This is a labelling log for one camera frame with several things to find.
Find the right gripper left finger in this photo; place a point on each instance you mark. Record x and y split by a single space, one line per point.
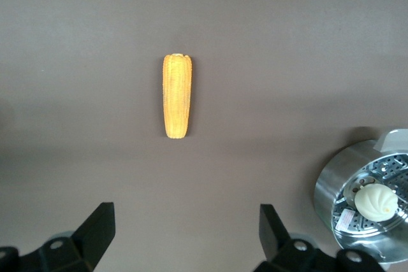
95 233

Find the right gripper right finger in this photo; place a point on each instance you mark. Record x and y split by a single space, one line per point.
275 243

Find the yellow corn cob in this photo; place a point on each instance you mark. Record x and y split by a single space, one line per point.
177 100

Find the steel steamer pot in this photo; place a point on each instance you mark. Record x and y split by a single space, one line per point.
338 170

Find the white steamed bun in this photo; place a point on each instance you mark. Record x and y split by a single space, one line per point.
376 202

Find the perforated steel steamer insert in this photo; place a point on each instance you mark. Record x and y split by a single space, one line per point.
389 167

